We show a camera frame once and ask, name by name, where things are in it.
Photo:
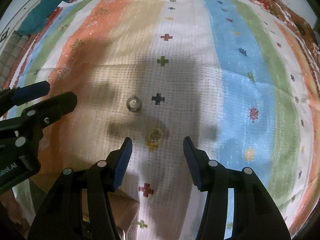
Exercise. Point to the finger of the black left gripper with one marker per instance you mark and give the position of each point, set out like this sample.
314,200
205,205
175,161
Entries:
11,97
40,115

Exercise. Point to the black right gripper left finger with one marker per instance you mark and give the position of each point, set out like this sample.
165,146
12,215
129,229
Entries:
77,205

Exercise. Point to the brown striped pillow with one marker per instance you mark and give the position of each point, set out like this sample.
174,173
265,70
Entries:
10,54

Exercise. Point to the teal blanket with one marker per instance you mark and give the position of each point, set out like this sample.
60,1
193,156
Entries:
38,17

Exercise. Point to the cardboard jewelry box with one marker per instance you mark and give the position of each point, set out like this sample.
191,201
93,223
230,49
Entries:
124,210

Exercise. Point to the striped colourful blanket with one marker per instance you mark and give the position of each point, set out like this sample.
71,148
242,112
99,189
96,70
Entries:
240,77

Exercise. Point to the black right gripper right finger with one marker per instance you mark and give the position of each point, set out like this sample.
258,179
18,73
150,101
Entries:
256,215

